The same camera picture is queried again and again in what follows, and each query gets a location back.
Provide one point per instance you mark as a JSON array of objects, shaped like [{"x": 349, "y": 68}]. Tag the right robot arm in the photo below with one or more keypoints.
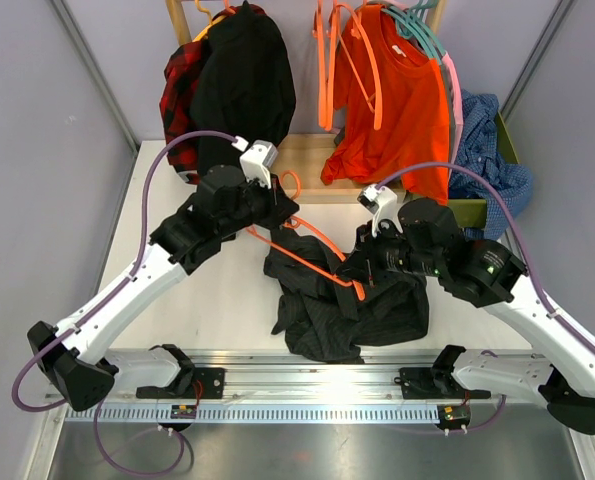
[{"x": 422, "y": 237}]

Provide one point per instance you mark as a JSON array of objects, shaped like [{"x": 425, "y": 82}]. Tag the wooden clothes rack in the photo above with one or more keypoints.
[{"x": 300, "y": 155}]

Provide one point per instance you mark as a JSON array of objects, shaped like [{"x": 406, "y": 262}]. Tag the yellow hanger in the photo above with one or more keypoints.
[{"x": 213, "y": 21}]

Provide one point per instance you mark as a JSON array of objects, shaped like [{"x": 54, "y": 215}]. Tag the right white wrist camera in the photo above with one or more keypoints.
[{"x": 381, "y": 202}]

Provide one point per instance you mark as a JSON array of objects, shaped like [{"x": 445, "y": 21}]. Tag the blue checked shirt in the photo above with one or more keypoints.
[{"x": 478, "y": 151}]

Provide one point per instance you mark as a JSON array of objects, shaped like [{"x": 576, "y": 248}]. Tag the dark grey striped shirt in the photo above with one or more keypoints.
[{"x": 326, "y": 322}]

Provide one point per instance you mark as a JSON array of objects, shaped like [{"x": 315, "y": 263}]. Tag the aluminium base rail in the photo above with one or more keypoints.
[{"x": 271, "y": 389}]

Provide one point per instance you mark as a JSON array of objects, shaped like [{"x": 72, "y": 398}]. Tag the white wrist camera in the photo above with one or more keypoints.
[
  {"x": 381, "y": 202},
  {"x": 256, "y": 159}
]

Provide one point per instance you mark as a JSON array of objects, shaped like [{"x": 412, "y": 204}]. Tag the orange t-shirt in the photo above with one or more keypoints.
[{"x": 395, "y": 105}]

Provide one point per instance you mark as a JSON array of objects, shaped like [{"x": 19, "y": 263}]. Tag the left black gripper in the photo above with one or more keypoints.
[{"x": 280, "y": 206}]

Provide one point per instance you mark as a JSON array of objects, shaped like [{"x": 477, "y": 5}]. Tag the green laundry basket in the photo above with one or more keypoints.
[{"x": 472, "y": 213}]

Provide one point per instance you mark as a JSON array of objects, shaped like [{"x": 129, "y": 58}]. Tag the red black plaid shirt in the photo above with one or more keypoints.
[{"x": 182, "y": 74}]

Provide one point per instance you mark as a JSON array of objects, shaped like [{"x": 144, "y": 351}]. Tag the pink hanger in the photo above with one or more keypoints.
[{"x": 454, "y": 100}]

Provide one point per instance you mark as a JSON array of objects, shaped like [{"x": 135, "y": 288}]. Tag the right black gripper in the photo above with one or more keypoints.
[{"x": 366, "y": 265}]

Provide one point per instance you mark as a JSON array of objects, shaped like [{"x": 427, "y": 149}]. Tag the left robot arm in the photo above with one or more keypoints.
[{"x": 75, "y": 355}]

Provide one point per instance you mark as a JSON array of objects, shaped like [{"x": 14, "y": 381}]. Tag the orange hanger of blue shirt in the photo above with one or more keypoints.
[{"x": 319, "y": 35}]

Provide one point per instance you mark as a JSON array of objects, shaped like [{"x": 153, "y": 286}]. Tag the teal hanger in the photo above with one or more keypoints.
[{"x": 413, "y": 24}]

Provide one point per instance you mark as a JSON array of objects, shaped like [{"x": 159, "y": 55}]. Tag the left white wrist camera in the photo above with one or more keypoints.
[{"x": 256, "y": 159}]

